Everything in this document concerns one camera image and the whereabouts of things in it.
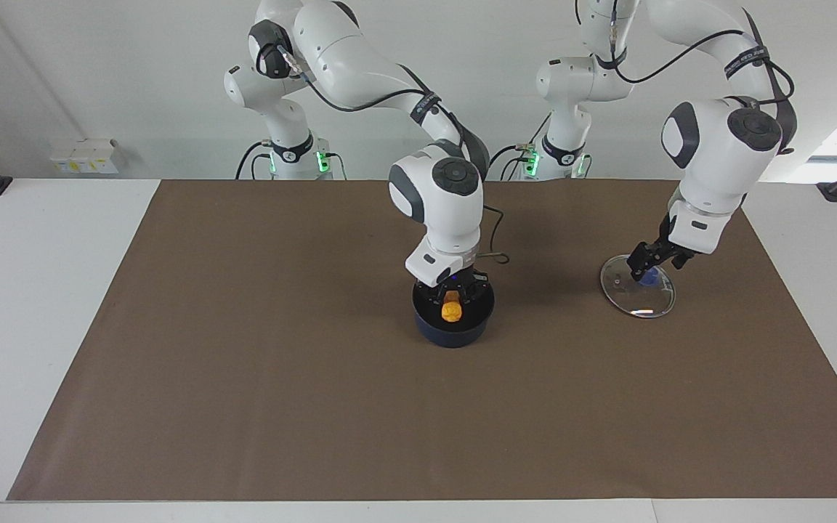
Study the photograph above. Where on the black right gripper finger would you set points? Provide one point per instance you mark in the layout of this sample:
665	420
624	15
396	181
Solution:
435	298
471	296

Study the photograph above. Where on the brown table mat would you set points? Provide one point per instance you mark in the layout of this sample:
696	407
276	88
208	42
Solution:
418	407

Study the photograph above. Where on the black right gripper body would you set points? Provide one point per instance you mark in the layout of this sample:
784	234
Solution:
466	282

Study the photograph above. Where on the glass lid with blue knob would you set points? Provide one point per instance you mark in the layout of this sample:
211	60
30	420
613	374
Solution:
636	298

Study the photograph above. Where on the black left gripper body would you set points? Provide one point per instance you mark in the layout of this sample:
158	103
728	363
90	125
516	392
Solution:
660	250

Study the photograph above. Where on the yellow corn cob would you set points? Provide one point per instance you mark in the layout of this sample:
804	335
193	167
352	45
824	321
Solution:
452	311

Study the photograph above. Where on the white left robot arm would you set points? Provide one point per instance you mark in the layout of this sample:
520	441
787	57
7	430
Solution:
716	160

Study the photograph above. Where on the white wall socket box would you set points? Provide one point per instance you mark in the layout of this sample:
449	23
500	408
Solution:
84	158

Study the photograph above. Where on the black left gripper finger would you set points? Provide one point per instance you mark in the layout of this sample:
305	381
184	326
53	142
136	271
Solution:
678	262
637	272

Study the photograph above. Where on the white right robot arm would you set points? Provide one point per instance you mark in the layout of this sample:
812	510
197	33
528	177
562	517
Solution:
440	196

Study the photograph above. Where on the dark blue saucepan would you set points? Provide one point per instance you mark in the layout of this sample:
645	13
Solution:
455	334

